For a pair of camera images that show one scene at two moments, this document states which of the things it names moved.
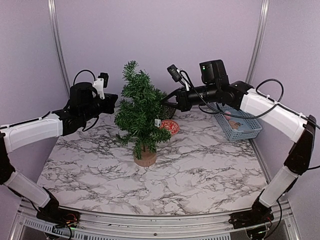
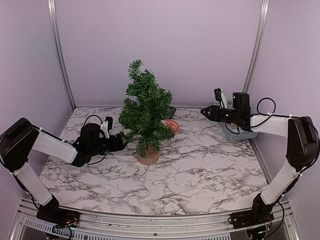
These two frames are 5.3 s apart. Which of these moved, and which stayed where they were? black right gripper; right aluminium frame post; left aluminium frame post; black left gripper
Moved: black right gripper; black left gripper
Stayed: right aluminium frame post; left aluminium frame post
